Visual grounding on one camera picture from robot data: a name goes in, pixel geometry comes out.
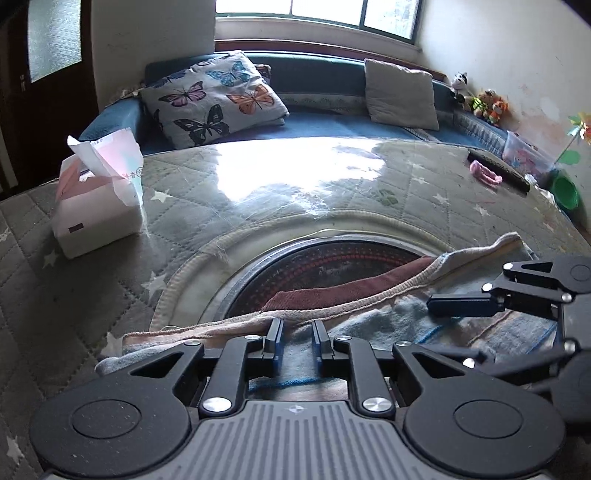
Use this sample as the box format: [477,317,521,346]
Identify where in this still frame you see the green plastic bowl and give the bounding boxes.
[550,172,580,211]

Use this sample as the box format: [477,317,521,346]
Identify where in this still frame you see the black remote control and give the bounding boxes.
[468,149,531,194]

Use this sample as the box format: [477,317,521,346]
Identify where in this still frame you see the clear plastic storage box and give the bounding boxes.
[502,131,555,184]

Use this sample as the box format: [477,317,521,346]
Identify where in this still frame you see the black round induction cooktop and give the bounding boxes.
[214,233,426,320]

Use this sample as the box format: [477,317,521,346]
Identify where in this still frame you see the colourful pinwheel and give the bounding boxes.
[554,112,590,165]

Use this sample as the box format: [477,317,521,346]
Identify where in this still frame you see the plush toys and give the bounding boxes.
[451,73,509,127]

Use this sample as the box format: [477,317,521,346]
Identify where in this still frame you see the quilted grey table cover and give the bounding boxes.
[1,138,590,479]

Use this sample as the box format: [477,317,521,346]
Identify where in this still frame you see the beige plain cushion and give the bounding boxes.
[363,59,439,131]

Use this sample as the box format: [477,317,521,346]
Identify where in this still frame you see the pink tissue box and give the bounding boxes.
[51,128,143,259]

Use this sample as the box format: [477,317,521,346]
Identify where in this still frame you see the blue sofa bench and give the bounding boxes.
[80,51,508,158]

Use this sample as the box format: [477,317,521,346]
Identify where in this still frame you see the butterfly print pillow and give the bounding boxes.
[140,51,290,150]

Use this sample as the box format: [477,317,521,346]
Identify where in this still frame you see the dark wooden door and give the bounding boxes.
[1,1,98,191]

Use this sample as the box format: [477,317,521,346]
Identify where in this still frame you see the pink hair tie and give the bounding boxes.
[469,159,505,187]

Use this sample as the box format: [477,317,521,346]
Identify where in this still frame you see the window with green frame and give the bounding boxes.
[215,0,423,43]

